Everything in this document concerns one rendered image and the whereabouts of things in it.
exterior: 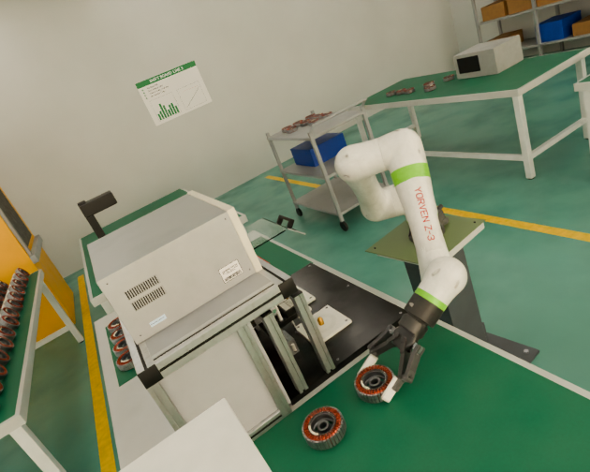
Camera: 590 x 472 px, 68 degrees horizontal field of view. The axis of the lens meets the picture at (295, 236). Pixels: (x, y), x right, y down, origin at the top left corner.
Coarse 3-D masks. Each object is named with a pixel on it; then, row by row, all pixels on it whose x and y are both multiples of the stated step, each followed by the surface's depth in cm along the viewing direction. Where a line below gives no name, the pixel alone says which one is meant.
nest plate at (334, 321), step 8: (320, 312) 157; (328, 312) 155; (336, 312) 153; (328, 320) 151; (336, 320) 149; (344, 320) 147; (320, 328) 149; (328, 328) 147; (336, 328) 145; (304, 336) 148; (328, 336) 144
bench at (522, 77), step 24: (504, 72) 379; (528, 72) 350; (552, 72) 333; (576, 72) 359; (384, 96) 483; (408, 96) 436; (432, 96) 399; (456, 96) 369; (480, 96) 349; (504, 96) 332; (360, 120) 512; (528, 144) 342; (552, 144) 356; (528, 168) 349
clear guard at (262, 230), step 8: (256, 224) 178; (264, 224) 174; (272, 224) 171; (280, 224) 175; (248, 232) 172; (256, 232) 169; (264, 232) 166; (272, 232) 163; (280, 232) 160; (256, 240) 162; (264, 240) 159
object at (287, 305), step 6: (288, 300) 145; (282, 306) 143; (288, 306) 141; (282, 312) 143; (288, 312) 140; (294, 312) 141; (276, 318) 142; (288, 318) 140; (294, 318) 141; (258, 324) 143; (282, 324) 139; (264, 330) 139
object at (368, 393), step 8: (376, 368) 122; (384, 368) 121; (360, 376) 122; (368, 376) 122; (376, 376) 122; (384, 376) 120; (392, 376) 118; (360, 384) 119; (376, 384) 118; (384, 384) 116; (360, 392) 117; (368, 392) 115; (376, 392) 115; (368, 400) 116; (376, 400) 115
